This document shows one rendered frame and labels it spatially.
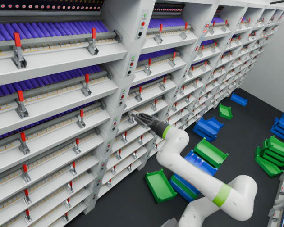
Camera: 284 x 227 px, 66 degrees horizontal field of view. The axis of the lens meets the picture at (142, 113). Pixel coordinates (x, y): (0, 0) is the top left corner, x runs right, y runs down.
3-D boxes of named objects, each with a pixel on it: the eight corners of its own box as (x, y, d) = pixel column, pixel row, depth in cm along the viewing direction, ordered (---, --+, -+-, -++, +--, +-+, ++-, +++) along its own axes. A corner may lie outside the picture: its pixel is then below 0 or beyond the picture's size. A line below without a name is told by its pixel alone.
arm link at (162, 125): (172, 121, 130) (164, 127, 123) (168, 137, 136) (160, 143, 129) (164, 117, 132) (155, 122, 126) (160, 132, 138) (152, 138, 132)
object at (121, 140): (158, 124, 191) (167, 116, 182) (107, 156, 148) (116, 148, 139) (144, 106, 195) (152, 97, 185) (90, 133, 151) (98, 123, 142)
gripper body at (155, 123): (153, 135, 131) (141, 128, 135) (161, 129, 137) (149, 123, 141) (156, 124, 127) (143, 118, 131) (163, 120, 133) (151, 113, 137)
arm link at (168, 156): (219, 183, 118) (225, 179, 108) (208, 202, 114) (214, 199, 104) (163, 146, 129) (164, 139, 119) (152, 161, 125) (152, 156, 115)
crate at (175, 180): (203, 188, 226) (206, 183, 221) (194, 199, 211) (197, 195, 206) (179, 168, 237) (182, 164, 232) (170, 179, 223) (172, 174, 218)
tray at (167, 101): (165, 107, 180) (171, 101, 174) (112, 138, 137) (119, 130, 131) (150, 89, 184) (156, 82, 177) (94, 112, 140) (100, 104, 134)
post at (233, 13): (176, 139, 286) (250, 2, 187) (173, 142, 279) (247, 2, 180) (164, 130, 294) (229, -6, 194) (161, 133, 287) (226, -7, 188)
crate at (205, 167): (213, 174, 211) (217, 169, 207) (205, 185, 197) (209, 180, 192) (188, 154, 223) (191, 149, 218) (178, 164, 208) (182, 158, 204)
